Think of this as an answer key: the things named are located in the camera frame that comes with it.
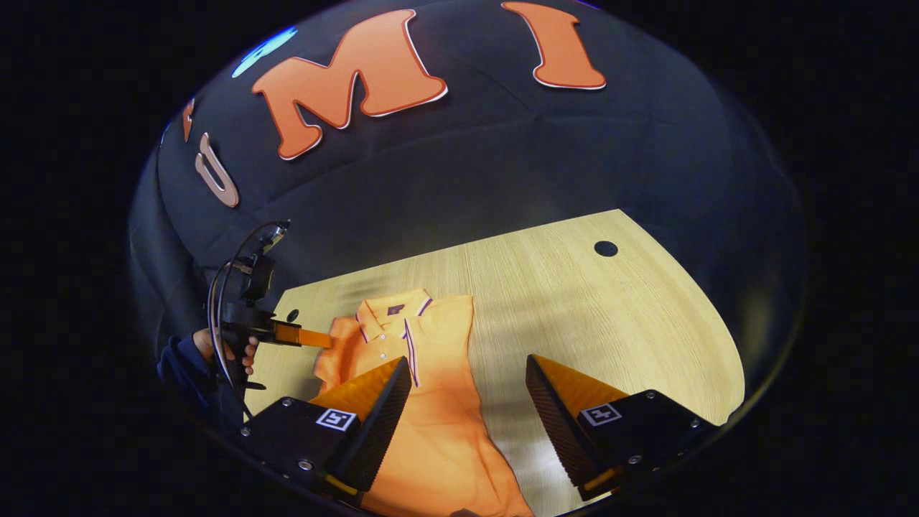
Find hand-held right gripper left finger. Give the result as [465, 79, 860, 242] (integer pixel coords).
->
[241, 357, 414, 500]

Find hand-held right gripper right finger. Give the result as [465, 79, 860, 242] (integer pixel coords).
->
[526, 354, 719, 501]

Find orange T-shirt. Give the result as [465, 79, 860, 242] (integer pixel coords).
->
[314, 289, 536, 517]

